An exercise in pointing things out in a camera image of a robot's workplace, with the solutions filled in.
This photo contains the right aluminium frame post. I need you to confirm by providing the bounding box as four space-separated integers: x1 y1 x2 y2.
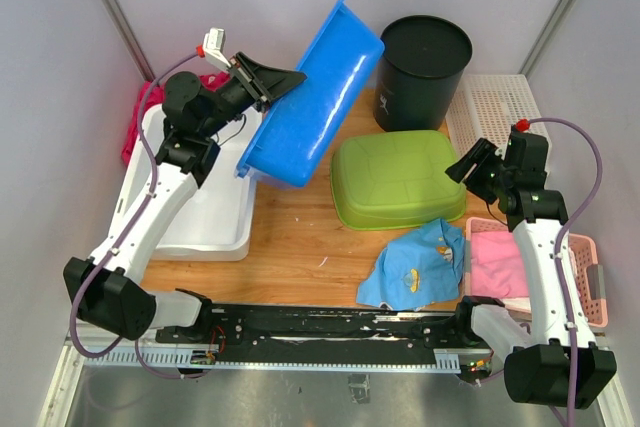
519 0 577 77

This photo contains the pink cloth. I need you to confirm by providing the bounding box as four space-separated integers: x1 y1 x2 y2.
470 231 529 299

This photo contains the purple cable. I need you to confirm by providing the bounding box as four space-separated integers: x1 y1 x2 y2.
69 49 206 381
469 116 606 427

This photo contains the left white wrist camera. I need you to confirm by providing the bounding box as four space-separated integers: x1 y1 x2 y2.
196 28 231 72

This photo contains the blue patterned cloth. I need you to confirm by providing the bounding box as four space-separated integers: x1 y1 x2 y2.
356 219 465 311

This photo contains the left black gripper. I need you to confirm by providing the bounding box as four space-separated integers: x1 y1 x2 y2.
199 50 307 137

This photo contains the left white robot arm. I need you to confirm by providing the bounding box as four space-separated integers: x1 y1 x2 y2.
63 53 306 343

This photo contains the magenta cloth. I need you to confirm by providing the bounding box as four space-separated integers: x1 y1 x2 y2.
121 73 230 165

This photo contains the aluminium frame post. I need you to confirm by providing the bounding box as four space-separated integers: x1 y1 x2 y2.
519 0 577 77
101 0 155 81

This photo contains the large black cylindrical container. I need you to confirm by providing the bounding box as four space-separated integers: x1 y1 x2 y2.
373 15 473 132

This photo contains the blue plastic tub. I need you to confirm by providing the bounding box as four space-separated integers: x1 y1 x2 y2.
236 0 384 188

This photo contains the green plastic basin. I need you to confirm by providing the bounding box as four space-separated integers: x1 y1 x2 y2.
330 130 467 231

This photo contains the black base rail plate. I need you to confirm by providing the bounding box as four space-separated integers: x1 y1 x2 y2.
155 302 490 368

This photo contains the left aluminium frame post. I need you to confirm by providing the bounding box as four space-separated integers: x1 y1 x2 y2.
101 0 155 81

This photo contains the pink perforated basket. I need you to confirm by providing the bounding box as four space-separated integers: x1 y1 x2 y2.
463 217 608 328

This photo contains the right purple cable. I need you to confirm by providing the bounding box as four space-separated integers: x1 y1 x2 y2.
469 116 606 427

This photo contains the white perforated basket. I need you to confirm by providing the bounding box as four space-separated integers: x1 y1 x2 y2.
445 74 541 157

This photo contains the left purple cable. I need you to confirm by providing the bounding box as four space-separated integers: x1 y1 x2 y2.
69 49 206 381

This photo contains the white plastic tub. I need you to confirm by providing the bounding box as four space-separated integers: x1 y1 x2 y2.
109 104 262 262

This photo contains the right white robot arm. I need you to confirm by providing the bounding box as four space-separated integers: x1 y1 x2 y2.
446 129 617 410

